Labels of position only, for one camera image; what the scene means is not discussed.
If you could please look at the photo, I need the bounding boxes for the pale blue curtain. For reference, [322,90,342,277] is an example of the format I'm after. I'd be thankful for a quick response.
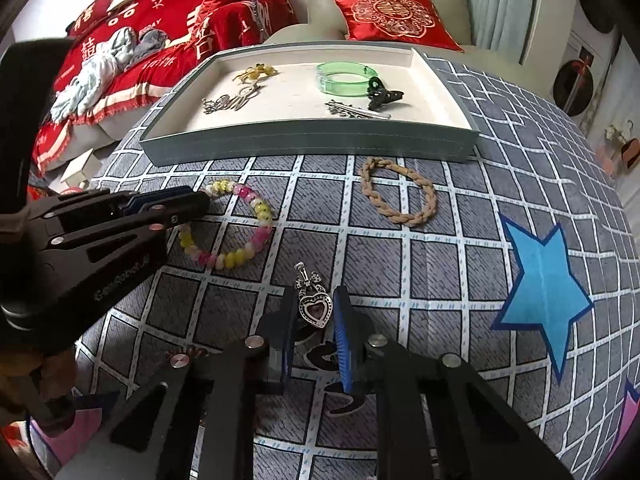
[452,0,539,50]

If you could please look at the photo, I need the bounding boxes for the beige sofa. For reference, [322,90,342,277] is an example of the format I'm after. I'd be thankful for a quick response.
[50,102,143,161]

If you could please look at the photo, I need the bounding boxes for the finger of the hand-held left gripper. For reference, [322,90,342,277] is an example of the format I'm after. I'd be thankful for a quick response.
[31,186,194,222]
[49,191,212,257]

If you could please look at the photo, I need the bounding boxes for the small hanger rack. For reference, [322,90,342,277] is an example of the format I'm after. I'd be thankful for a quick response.
[597,120,640,177]

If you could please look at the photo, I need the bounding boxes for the silver heart pendant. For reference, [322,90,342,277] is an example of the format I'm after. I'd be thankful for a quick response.
[294,261,334,332]

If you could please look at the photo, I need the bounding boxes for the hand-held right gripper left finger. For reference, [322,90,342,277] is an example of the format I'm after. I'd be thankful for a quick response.
[55,285,301,480]

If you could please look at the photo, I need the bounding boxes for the red embroidered cushion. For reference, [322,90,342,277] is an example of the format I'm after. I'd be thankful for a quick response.
[332,0,465,54]

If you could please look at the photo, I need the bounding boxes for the silver hair clip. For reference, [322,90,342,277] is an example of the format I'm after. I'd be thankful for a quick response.
[324,100,392,121]

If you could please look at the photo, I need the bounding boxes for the pink yellow beaded bracelet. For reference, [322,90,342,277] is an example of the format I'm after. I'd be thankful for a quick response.
[177,179,275,271]

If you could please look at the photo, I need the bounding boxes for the white box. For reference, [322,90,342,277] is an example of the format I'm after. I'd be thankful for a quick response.
[60,147,109,189]

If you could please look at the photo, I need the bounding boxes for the green translucent bangle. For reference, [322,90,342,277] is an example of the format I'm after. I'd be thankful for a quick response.
[316,61,379,97]

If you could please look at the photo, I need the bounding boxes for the silver key charm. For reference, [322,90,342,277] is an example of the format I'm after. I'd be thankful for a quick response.
[201,84,264,114]

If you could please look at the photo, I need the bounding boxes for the red pillow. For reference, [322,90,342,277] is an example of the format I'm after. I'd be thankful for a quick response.
[67,0,134,39]

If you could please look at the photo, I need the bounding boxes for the grey garment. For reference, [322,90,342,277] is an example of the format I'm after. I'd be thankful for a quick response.
[125,27,169,69]

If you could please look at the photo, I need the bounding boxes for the black hair claw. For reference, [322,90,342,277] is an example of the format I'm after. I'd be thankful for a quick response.
[367,76,405,112]

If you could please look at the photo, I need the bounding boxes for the gold brooch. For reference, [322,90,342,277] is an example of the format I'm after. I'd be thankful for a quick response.
[232,62,278,84]

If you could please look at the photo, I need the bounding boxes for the grey jewelry tray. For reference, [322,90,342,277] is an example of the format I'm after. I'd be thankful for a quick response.
[137,41,481,167]

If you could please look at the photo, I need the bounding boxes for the pale blue clothes pile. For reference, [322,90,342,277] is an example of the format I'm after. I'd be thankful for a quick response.
[50,27,137,122]

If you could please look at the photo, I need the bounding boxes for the person's left hand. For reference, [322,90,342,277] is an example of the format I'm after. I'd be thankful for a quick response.
[0,347,77,427]

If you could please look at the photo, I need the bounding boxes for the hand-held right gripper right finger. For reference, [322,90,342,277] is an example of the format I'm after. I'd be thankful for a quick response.
[332,285,576,480]

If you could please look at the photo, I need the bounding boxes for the red printed blanket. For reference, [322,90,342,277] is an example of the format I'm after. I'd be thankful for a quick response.
[32,0,299,177]

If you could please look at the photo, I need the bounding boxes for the braided tan rope bracelet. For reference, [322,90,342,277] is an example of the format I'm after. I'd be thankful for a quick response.
[360,156,437,228]

